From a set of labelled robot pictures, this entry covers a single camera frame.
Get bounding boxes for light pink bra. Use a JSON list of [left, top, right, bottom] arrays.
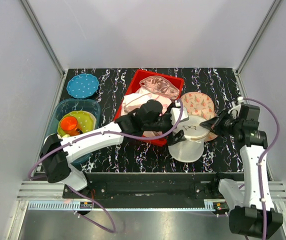
[[142, 94, 172, 113]]

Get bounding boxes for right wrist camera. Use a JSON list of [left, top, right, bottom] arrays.
[[228, 102, 242, 119]]

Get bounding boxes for orange plastic cup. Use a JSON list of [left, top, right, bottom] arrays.
[[59, 116, 83, 136]]

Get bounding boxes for cream cup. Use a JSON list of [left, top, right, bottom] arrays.
[[61, 134, 70, 139]]

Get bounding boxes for white cloth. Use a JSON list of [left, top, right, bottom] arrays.
[[120, 93, 152, 116]]

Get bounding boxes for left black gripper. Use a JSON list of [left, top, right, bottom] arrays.
[[143, 103, 186, 145]]

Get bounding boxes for clear blue plastic container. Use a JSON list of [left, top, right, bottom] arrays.
[[42, 98, 101, 166]]

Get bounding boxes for floral pink oven mitt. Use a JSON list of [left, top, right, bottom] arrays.
[[178, 92, 218, 143]]

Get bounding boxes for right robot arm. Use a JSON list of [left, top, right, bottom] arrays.
[[200, 103, 283, 240]]

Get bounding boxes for pink plate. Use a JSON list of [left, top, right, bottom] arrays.
[[90, 113, 97, 130]]

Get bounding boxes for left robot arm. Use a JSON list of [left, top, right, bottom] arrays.
[[40, 99, 189, 198]]

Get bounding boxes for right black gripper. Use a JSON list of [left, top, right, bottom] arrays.
[[200, 108, 243, 138]]

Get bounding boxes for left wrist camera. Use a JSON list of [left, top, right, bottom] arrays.
[[170, 107, 189, 126]]

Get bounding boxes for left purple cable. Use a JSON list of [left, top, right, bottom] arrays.
[[27, 98, 184, 234]]

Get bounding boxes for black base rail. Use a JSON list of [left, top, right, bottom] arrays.
[[56, 171, 249, 210]]

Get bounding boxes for blue polka dot plate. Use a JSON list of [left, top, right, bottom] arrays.
[[66, 73, 100, 99]]

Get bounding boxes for white mesh laundry bag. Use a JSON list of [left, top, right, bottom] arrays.
[[168, 115, 210, 163]]

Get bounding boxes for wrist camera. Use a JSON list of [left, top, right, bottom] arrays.
[[228, 102, 242, 119], [170, 107, 189, 126]]

